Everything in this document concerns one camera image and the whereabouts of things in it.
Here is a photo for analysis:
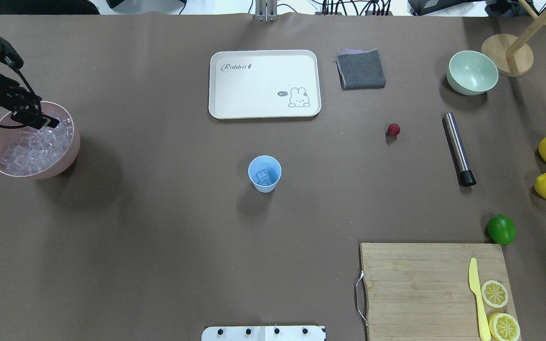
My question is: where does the clear ice cube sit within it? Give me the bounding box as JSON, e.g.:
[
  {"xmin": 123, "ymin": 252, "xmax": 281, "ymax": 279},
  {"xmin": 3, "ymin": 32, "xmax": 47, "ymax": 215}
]
[{"xmin": 256, "ymin": 169, "xmax": 274, "ymax": 187}]

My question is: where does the red strawberry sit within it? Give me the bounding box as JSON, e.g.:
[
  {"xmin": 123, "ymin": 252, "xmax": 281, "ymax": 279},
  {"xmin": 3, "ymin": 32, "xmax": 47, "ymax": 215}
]
[{"xmin": 386, "ymin": 123, "xmax": 401, "ymax": 137}]

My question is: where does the steel muddler black tip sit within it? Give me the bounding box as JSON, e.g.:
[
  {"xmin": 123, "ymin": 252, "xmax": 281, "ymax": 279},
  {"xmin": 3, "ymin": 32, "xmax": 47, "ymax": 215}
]
[{"xmin": 442, "ymin": 112, "xmax": 477, "ymax": 187}]

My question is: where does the pink bowl of ice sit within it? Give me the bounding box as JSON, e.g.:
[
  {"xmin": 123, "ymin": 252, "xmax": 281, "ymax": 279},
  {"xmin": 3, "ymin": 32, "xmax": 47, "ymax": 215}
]
[{"xmin": 0, "ymin": 101, "xmax": 81, "ymax": 179}]

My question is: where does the light blue plastic cup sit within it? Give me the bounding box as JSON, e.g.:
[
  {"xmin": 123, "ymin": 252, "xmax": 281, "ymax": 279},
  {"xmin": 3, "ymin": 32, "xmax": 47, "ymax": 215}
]
[{"xmin": 247, "ymin": 155, "xmax": 282, "ymax": 193}]

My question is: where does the wooden cup stand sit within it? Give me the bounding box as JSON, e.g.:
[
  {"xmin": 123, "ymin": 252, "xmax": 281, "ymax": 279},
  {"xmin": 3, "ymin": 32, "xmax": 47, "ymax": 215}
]
[{"xmin": 481, "ymin": 0, "xmax": 546, "ymax": 77}]

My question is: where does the cream rabbit tray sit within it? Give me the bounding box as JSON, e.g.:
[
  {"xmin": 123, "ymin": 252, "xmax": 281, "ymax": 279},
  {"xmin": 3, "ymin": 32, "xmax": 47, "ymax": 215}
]
[{"xmin": 208, "ymin": 50, "xmax": 321, "ymax": 119}]

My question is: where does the folded grey cloth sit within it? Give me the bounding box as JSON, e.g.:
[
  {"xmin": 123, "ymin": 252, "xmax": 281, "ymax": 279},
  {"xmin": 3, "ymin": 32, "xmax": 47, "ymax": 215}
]
[{"xmin": 335, "ymin": 48, "xmax": 386, "ymax": 90}]

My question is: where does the wooden cutting board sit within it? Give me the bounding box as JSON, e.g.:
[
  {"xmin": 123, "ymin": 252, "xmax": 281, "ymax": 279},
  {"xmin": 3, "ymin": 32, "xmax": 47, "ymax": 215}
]
[{"xmin": 358, "ymin": 242, "xmax": 511, "ymax": 341}]

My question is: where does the mint green bowl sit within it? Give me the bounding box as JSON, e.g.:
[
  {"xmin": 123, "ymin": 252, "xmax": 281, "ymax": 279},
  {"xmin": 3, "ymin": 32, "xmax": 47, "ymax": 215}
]
[{"xmin": 446, "ymin": 50, "xmax": 499, "ymax": 96}]

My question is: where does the green lime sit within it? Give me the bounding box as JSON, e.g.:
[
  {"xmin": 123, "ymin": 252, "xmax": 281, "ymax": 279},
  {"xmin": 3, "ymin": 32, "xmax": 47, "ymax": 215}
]
[{"xmin": 487, "ymin": 214, "xmax": 516, "ymax": 246}]

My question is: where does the lemon slice upper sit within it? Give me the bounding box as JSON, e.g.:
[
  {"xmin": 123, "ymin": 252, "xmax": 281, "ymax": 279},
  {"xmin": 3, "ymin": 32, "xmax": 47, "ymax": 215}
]
[{"xmin": 481, "ymin": 280, "xmax": 509, "ymax": 308}]

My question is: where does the lemon slice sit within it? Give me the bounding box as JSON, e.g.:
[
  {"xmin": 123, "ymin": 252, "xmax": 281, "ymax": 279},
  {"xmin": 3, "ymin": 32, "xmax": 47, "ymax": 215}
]
[
  {"xmin": 488, "ymin": 313, "xmax": 521, "ymax": 341},
  {"xmin": 481, "ymin": 280, "xmax": 509, "ymax": 308}
]

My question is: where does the yellow plastic knife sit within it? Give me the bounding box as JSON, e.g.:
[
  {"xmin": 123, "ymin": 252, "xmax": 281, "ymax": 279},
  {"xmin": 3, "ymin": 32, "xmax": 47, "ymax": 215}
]
[{"xmin": 468, "ymin": 258, "xmax": 491, "ymax": 341}]

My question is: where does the lemon slice lower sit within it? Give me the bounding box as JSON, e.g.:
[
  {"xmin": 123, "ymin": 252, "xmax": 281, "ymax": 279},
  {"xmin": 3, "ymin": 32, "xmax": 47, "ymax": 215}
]
[{"xmin": 488, "ymin": 313, "xmax": 521, "ymax": 341}]

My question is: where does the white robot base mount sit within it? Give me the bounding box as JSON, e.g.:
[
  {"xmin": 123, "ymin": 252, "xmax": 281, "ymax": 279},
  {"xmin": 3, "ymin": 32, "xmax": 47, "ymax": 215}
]
[{"xmin": 201, "ymin": 324, "xmax": 327, "ymax": 341}]

